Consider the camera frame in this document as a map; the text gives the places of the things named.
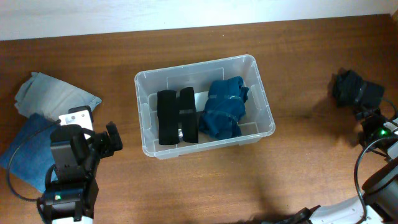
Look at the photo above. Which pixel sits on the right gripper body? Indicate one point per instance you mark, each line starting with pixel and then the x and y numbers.
pixel 375 129

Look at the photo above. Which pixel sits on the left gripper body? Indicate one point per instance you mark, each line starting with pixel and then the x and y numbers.
pixel 104 144

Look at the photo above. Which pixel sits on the black taped garment bundle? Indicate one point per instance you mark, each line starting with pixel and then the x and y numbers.
pixel 350 89

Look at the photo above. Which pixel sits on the dark blue taped garment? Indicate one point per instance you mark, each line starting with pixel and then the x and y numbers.
pixel 224 108

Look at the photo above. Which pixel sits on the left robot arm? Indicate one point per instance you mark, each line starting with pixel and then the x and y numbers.
pixel 70 185

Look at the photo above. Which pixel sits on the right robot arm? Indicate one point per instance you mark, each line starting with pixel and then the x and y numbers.
pixel 376 200

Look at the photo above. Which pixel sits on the blue denim folded jeans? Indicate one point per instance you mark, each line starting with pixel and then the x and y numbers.
pixel 34 156

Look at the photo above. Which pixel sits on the light grey folded jeans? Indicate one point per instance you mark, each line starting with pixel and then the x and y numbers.
pixel 50 97

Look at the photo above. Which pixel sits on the clear plastic storage bin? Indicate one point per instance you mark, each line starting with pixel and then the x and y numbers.
pixel 257 123

